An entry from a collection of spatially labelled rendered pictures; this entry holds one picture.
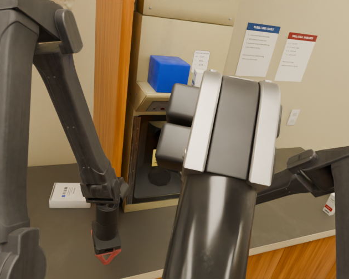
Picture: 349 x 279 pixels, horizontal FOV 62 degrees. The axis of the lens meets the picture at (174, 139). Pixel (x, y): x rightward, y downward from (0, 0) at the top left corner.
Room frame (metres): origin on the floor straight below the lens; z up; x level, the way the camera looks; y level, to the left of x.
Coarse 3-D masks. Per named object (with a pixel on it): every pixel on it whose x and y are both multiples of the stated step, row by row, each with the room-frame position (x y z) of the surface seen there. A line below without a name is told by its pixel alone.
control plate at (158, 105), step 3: (153, 102) 0.85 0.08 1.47; (156, 102) 0.85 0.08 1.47; (159, 102) 0.86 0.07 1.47; (162, 102) 0.86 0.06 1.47; (165, 102) 0.87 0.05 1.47; (150, 105) 0.86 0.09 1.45; (153, 105) 0.87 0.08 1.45; (156, 105) 0.87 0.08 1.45; (159, 105) 0.87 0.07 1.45; (162, 105) 0.88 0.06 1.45; (165, 105) 0.88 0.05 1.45; (147, 108) 0.88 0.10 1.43; (150, 108) 0.88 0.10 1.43; (156, 108) 0.89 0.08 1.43; (159, 108) 0.90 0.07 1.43; (165, 108) 0.91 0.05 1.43
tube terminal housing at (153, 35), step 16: (144, 16) 0.91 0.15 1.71; (144, 32) 0.92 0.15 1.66; (160, 32) 0.94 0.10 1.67; (176, 32) 0.96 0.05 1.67; (192, 32) 0.98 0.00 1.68; (208, 32) 1.01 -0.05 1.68; (224, 32) 1.04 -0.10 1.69; (144, 48) 0.92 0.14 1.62; (160, 48) 0.94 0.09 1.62; (176, 48) 0.96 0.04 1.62; (192, 48) 0.99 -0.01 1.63; (208, 48) 1.01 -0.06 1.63; (224, 48) 1.04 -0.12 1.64; (144, 64) 0.92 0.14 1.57; (208, 64) 1.02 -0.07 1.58; (224, 64) 1.05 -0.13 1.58; (128, 80) 1.00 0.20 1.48; (144, 80) 0.92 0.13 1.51; (128, 96) 0.99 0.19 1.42; (128, 112) 0.97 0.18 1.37; (144, 112) 0.93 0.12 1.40; (160, 112) 0.95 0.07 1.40; (128, 128) 0.95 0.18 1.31; (128, 144) 0.94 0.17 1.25; (128, 160) 0.92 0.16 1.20; (128, 208) 0.92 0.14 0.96; (144, 208) 0.95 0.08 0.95
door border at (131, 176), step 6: (138, 120) 0.91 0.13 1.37; (138, 126) 0.91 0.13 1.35; (138, 132) 0.91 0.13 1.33; (132, 138) 0.90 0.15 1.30; (132, 150) 0.90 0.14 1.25; (132, 156) 0.90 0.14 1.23; (132, 162) 0.91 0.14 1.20; (132, 168) 0.91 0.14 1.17; (132, 174) 0.91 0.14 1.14; (132, 180) 0.91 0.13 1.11; (132, 186) 0.91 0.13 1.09; (132, 192) 0.91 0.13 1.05; (126, 198) 0.90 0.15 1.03
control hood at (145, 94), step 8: (136, 88) 0.90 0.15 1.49; (144, 88) 0.85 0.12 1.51; (152, 88) 0.87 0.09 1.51; (136, 96) 0.89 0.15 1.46; (144, 96) 0.82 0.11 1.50; (152, 96) 0.82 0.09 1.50; (160, 96) 0.83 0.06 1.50; (168, 96) 0.84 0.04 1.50; (136, 104) 0.88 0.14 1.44; (144, 104) 0.85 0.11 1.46
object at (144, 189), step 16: (144, 128) 0.92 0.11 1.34; (160, 128) 0.94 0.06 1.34; (144, 144) 0.92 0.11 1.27; (144, 160) 0.92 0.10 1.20; (144, 176) 0.93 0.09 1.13; (160, 176) 0.96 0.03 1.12; (176, 176) 0.99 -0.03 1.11; (144, 192) 0.93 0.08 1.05; (160, 192) 0.96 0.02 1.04; (176, 192) 0.99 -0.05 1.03
